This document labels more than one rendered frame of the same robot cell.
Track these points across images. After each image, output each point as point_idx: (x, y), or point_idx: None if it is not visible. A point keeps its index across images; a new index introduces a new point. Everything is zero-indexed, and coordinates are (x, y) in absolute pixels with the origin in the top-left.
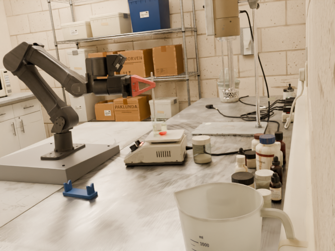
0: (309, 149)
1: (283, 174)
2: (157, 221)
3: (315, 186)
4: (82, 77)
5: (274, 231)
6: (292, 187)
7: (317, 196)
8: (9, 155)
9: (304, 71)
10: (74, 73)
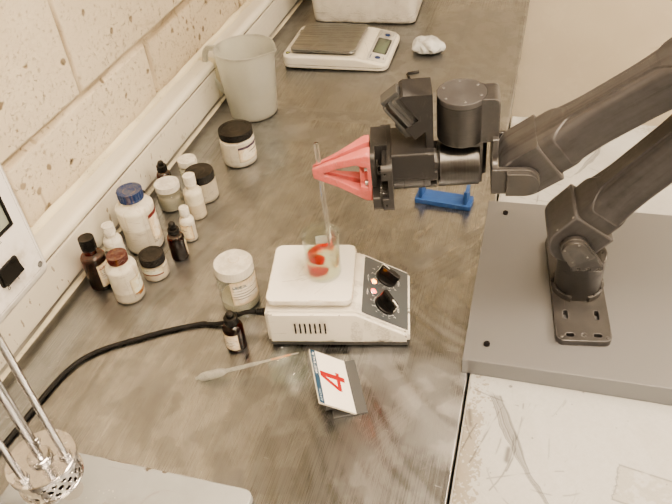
0: (102, 154)
1: None
2: (313, 159)
3: (190, 11)
4: (522, 140)
5: (195, 151)
6: (171, 100)
7: None
8: None
9: None
10: (541, 122)
